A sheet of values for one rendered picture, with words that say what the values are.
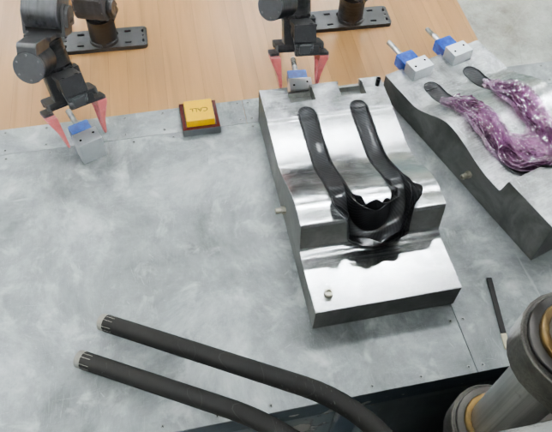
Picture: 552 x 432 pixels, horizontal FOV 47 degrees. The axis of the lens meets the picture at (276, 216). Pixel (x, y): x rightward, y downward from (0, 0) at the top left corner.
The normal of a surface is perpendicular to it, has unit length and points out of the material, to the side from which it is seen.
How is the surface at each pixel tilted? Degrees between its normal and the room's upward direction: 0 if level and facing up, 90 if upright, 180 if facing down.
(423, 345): 0
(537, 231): 90
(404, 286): 0
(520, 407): 90
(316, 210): 6
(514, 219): 90
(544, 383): 90
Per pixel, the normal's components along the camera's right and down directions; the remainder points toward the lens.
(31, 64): -0.07, 0.51
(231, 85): 0.03, -0.58
